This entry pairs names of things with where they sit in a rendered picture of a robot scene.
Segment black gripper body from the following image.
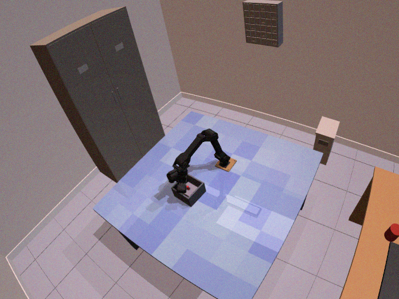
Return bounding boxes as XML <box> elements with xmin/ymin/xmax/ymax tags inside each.
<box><xmin>177</xmin><ymin>174</ymin><xmax>187</xmax><ymax>193</ymax></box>

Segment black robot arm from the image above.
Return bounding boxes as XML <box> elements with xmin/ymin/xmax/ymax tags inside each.
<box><xmin>167</xmin><ymin>128</ymin><xmax>230</xmax><ymax>183</ymax></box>

